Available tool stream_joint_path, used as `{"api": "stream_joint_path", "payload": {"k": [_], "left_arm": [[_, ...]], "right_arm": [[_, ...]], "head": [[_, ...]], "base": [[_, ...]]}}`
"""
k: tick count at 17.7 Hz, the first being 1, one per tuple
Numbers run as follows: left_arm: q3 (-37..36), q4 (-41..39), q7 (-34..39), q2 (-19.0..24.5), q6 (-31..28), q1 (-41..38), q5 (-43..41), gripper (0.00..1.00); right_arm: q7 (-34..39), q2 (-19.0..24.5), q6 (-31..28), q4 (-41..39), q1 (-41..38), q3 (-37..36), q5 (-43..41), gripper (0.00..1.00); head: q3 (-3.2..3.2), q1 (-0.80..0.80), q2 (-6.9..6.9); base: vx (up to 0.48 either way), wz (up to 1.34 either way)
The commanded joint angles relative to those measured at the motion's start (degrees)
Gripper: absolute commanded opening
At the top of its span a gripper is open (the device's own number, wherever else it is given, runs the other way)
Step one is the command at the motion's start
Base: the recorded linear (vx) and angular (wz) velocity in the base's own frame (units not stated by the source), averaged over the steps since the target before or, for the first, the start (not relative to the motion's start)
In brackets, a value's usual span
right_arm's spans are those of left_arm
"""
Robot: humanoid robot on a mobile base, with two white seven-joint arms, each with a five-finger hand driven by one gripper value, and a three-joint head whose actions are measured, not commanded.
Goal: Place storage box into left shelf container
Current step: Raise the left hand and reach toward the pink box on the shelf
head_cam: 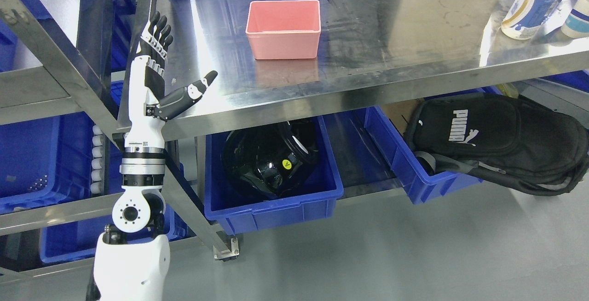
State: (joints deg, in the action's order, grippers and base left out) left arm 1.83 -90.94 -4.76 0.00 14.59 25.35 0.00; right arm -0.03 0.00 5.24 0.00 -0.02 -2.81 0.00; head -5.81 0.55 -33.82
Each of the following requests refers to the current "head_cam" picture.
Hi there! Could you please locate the stainless steel table cart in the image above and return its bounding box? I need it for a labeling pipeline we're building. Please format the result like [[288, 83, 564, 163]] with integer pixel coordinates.
[[117, 0, 589, 261]]

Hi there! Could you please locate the blue bin with helmet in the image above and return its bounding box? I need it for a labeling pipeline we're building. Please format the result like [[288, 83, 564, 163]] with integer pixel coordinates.
[[203, 116, 344, 235]]

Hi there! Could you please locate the stainless steel shelf rack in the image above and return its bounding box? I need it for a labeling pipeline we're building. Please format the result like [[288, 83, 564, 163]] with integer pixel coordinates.
[[1, 0, 155, 285]]

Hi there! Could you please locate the blue drink bottle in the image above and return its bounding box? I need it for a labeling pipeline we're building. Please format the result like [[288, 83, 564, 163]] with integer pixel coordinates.
[[500, 0, 560, 41]]

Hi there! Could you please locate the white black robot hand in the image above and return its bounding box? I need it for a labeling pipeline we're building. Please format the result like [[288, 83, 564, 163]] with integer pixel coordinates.
[[124, 12, 218, 154]]

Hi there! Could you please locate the blue shelf bin left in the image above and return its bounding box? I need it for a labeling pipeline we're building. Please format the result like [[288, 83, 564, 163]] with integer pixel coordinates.
[[0, 112, 94, 214]]

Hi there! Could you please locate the black Puma bag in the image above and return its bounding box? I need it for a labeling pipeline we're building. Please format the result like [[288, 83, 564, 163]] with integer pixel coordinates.
[[404, 92, 588, 196]]

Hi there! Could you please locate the pink plastic storage box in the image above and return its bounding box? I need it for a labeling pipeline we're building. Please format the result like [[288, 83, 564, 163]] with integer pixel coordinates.
[[245, 0, 322, 60]]

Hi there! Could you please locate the blue bin under bag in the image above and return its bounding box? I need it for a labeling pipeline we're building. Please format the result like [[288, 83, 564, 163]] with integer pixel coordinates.
[[357, 106, 483, 205]]

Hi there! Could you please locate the blue shelf bin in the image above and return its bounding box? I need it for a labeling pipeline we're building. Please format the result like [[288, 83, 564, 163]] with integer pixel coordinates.
[[39, 205, 189, 264], [0, 112, 94, 214]]

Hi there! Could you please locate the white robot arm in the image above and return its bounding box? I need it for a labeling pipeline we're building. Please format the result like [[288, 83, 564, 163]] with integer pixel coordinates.
[[86, 148, 170, 301]]

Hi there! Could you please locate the blue lower shelf bin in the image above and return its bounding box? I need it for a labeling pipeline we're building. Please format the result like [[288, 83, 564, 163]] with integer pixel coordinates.
[[39, 205, 189, 264]]

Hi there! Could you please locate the white blue paper cup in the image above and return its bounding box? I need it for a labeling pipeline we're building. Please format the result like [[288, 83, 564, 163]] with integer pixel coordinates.
[[561, 0, 589, 39]]

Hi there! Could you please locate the black glossy helmet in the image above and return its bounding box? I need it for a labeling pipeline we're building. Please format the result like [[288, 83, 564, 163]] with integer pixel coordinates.
[[220, 118, 321, 201]]

